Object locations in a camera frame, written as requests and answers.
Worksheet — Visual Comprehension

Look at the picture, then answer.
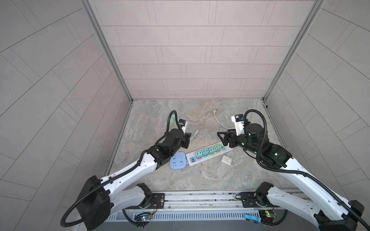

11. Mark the blue round power cube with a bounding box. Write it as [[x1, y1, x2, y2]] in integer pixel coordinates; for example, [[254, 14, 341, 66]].
[[170, 152, 187, 170]]

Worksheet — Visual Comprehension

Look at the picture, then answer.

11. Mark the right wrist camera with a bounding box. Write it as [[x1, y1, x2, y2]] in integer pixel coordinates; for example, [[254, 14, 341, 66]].
[[231, 114, 244, 136]]

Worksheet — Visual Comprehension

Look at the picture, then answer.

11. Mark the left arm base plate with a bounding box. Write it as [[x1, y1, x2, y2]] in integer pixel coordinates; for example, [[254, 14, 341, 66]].
[[127, 193, 165, 209]]

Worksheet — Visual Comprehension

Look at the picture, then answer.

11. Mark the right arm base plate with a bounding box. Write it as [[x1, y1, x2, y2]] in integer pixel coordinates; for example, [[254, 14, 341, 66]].
[[235, 192, 278, 208]]

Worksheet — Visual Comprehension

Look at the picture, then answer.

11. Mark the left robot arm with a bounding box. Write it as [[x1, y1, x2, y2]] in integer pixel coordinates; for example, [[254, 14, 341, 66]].
[[60, 110, 191, 231]]

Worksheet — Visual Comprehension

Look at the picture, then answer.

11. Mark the white power strip cord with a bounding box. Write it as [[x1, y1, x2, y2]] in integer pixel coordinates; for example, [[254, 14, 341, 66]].
[[213, 109, 236, 129]]

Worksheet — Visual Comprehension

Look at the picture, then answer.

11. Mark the white charger block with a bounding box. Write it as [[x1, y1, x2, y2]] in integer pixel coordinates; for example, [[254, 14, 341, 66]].
[[221, 156, 233, 166]]

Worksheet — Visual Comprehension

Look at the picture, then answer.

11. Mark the blue tape tag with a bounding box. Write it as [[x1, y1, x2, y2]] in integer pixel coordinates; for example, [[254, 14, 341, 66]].
[[243, 214, 261, 223]]

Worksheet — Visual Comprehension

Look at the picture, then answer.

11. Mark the white multicolour power strip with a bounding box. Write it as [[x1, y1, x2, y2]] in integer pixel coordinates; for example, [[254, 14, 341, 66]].
[[186, 141, 233, 166]]

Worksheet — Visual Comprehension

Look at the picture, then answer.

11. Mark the green charger cube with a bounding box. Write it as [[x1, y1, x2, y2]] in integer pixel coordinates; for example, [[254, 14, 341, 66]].
[[169, 114, 175, 126], [214, 144, 223, 152]]

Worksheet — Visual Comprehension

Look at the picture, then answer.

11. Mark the right circuit board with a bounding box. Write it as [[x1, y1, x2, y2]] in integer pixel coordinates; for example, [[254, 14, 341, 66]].
[[259, 210, 278, 224]]

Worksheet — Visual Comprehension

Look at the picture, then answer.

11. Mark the aluminium rail frame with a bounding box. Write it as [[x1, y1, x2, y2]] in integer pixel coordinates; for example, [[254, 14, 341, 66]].
[[108, 191, 305, 222]]

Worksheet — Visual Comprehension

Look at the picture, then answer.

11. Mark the circuit board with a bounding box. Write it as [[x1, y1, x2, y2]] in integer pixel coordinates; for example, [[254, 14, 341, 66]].
[[135, 212, 153, 222], [259, 210, 278, 224]]

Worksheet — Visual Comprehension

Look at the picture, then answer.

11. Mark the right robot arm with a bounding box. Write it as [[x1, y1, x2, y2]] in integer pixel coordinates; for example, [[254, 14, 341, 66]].
[[217, 109, 370, 231]]

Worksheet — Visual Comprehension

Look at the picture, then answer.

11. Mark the left circuit board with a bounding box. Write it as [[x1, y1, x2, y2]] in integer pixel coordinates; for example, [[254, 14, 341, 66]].
[[135, 212, 153, 222]]

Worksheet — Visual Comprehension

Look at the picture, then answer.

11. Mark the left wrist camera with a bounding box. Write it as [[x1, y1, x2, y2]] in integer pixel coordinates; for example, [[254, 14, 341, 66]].
[[178, 119, 187, 133]]

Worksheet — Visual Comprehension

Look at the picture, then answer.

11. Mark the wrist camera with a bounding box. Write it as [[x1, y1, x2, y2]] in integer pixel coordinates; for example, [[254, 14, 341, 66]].
[[231, 114, 244, 136], [178, 119, 187, 133]]

